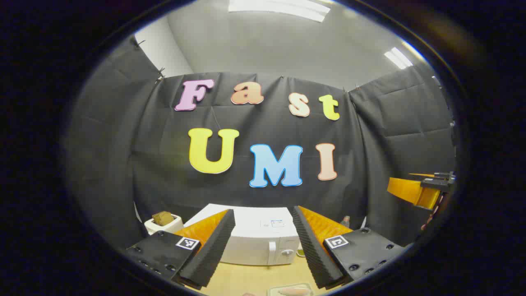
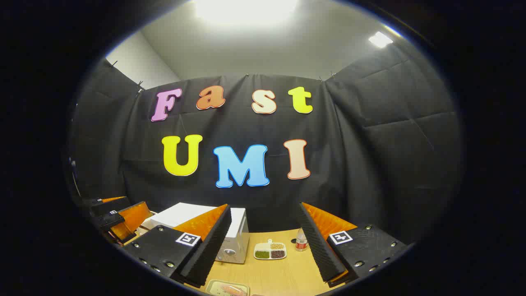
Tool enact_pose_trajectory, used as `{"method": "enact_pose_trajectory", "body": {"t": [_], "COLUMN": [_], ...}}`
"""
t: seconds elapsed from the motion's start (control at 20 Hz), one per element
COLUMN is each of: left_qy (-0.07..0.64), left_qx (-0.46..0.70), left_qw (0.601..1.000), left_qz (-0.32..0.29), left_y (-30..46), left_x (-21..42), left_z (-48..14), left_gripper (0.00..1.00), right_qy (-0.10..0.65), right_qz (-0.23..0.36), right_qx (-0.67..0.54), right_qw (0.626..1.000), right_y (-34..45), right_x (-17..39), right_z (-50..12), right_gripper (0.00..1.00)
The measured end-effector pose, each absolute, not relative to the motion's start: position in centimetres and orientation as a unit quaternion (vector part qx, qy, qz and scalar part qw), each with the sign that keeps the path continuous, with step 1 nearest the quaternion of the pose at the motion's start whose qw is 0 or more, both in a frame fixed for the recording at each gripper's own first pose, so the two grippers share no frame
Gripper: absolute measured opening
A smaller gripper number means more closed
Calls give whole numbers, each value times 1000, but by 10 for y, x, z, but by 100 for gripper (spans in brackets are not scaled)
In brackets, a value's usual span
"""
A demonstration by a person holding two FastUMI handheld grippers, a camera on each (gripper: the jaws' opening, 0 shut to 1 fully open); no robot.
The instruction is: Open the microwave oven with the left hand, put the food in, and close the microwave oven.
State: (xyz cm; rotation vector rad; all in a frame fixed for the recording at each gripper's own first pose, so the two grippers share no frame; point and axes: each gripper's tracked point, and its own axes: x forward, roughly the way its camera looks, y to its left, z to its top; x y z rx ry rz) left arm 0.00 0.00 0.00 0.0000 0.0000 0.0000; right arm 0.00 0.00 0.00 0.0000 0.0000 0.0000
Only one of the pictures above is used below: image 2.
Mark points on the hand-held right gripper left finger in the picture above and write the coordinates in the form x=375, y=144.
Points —
x=207, y=250

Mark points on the small ceiling light panel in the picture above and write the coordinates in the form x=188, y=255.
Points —
x=380, y=39

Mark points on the white microwave oven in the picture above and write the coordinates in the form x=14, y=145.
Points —
x=237, y=234

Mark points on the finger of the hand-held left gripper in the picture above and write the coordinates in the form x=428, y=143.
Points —
x=133, y=218
x=107, y=206

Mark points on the white divided dish of beans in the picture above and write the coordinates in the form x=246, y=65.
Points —
x=270, y=250

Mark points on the clear bottle with red label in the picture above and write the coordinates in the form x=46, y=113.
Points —
x=301, y=242

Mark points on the large ceiling light panel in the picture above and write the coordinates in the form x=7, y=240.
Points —
x=246, y=10

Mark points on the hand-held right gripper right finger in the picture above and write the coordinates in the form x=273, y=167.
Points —
x=322, y=250

